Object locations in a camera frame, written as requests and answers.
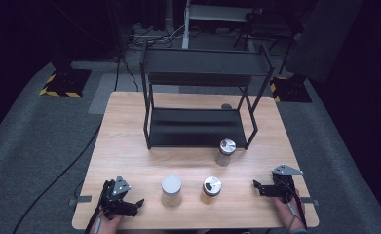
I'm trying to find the silver can, plain lid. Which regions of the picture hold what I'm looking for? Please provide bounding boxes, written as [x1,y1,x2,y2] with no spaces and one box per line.
[160,175,183,209]

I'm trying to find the person's left hand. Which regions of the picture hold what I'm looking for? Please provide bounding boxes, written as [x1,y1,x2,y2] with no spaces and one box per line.
[95,212,125,234]

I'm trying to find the dark grey panel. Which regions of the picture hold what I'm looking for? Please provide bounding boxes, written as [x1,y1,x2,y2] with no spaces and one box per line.
[285,0,365,85]

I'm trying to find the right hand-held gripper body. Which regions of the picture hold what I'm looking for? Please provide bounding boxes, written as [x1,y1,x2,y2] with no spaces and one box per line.
[266,164,304,205]

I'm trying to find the black chair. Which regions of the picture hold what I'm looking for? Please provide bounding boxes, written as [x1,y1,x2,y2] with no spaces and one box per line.
[232,9,306,51]

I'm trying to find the bundle of floor cables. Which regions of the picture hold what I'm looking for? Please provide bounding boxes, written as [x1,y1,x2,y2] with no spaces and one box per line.
[126,22,186,52]

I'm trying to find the black stand base with striped tape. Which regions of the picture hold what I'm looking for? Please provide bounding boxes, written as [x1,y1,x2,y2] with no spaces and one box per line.
[38,66,93,98]
[269,74,313,104]

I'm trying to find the black two-tier metal rack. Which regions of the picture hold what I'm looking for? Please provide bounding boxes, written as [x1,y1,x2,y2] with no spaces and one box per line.
[139,40,276,151]

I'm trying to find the hand-held gripper cable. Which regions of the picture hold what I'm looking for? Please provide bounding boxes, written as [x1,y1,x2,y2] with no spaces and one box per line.
[284,180,309,230]
[84,208,104,234]

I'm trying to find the left hand-held gripper cable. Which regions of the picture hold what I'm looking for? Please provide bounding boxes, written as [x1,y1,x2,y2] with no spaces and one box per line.
[84,208,104,234]

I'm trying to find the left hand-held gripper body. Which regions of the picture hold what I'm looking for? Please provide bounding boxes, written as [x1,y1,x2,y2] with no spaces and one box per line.
[97,175,139,219]

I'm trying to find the silver can near rack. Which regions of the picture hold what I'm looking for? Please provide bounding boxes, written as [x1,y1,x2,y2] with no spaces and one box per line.
[215,137,238,168]

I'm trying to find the silver can, dark lid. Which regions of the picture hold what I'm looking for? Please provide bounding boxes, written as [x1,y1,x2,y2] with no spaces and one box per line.
[201,175,223,205]

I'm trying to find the grey table bracket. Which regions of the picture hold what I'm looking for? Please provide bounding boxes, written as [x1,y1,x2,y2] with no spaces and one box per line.
[299,196,320,208]
[68,195,93,207]

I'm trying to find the right hand-held gripper cable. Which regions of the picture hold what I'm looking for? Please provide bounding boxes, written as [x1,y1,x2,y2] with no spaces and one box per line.
[284,180,309,230]

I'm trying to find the person's right hand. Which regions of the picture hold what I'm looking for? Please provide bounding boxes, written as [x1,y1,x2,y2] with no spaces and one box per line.
[271,194,307,232]

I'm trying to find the long black floor cable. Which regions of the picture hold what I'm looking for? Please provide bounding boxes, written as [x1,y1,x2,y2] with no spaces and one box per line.
[12,56,121,234]

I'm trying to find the white metal frame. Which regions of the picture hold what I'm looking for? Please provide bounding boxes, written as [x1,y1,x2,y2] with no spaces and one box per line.
[181,0,263,50]

